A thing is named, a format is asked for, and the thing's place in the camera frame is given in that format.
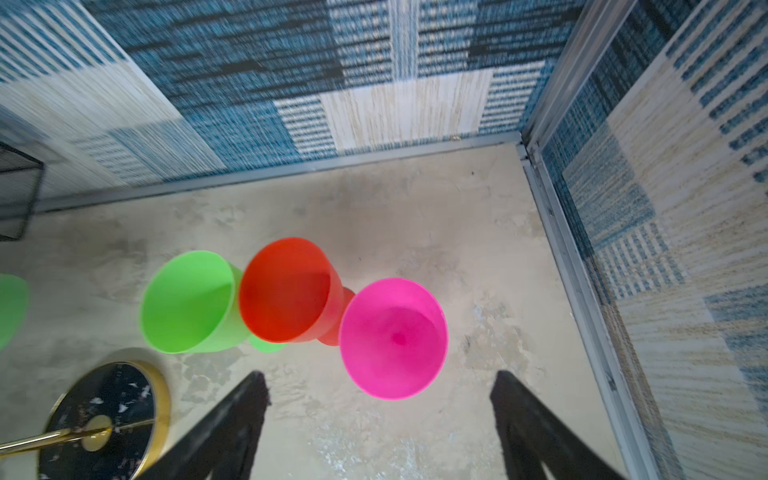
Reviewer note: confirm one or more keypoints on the green wine glass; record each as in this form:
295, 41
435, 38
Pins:
14, 306
191, 305

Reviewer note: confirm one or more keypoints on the red wine glass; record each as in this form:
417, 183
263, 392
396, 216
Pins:
291, 293

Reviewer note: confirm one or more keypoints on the black wire shelf rack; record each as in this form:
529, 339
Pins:
21, 181

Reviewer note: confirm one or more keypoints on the pink wine glass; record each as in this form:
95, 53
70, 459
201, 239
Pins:
394, 339

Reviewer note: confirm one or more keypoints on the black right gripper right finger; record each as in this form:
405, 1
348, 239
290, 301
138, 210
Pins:
535, 442

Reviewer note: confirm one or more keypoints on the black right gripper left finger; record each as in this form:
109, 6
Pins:
224, 443

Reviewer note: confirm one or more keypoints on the gold wine glass rack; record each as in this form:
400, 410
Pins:
111, 424

